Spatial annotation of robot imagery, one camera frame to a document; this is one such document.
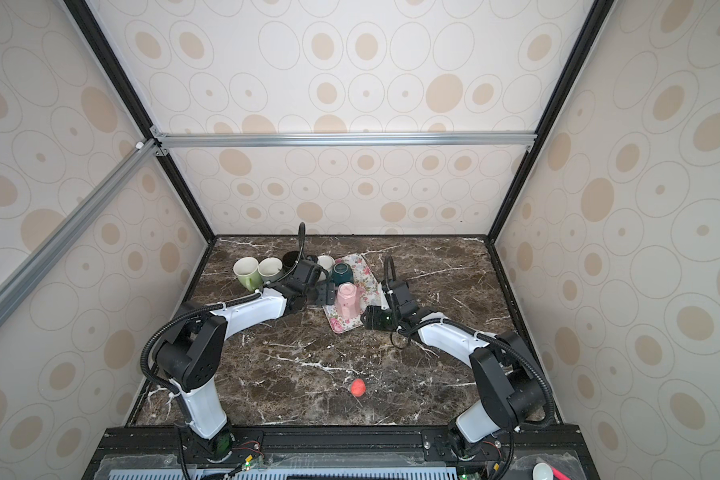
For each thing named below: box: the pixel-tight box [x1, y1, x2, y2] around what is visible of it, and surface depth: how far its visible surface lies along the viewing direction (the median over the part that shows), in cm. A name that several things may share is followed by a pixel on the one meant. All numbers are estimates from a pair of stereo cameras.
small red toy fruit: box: [350, 378, 367, 397], surface depth 83 cm
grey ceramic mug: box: [258, 257, 283, 283], surface depth 102 cm
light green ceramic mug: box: [233, 256, 264, 292], surface depth 99 cm
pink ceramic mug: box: [336, 282, 363, 320], surface depth 92 cm
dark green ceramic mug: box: [331, 262, 355, 286], surface depth 98 cm
